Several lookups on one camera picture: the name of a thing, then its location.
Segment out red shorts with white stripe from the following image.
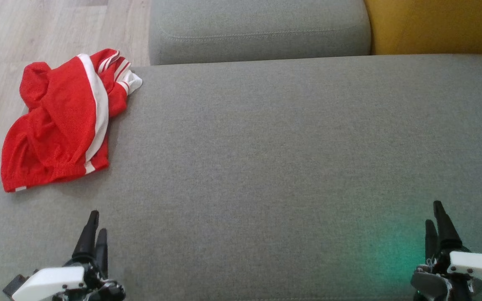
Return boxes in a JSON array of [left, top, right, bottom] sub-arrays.
[[0, 54, 112, 193]]

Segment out grey sofa back cushion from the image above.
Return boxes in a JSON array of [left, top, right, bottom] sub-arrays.
[[148, 0, 372, 66]]

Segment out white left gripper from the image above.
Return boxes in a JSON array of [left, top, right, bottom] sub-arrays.
[[12, 210, 126, 301]]

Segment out red shirt with white sleeves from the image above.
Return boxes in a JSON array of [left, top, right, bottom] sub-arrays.
[[88, 48, 143, 118]]

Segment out grey sofa seat cushion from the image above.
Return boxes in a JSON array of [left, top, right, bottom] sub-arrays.
[[0, 54, 482, 301]]

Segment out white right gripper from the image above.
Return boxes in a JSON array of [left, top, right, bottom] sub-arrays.
[[410, 201, 482, 301]]

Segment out yellow sofa cushion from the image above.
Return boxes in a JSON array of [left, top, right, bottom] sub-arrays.
[[364, 0, 482, 56]]

